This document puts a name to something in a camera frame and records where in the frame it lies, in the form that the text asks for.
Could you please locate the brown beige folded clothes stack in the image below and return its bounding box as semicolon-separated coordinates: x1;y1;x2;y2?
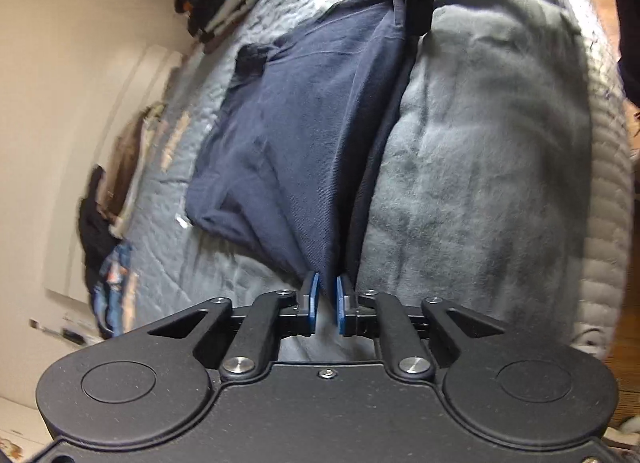
96;101;165;239

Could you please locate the black jacket by headboard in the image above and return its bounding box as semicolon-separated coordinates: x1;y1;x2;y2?
77;164;124;304

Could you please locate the grey quilted bedspread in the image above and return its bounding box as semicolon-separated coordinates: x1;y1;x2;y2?
128;0;634;358

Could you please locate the blue patterned crumpled garment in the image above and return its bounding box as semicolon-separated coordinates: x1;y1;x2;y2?
90;241;132;339

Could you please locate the navy blue t-shirt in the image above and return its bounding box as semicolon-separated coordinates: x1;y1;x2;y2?
186;0;407;291

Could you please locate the black wall phone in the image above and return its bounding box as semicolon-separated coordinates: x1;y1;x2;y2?
28;318;101;347

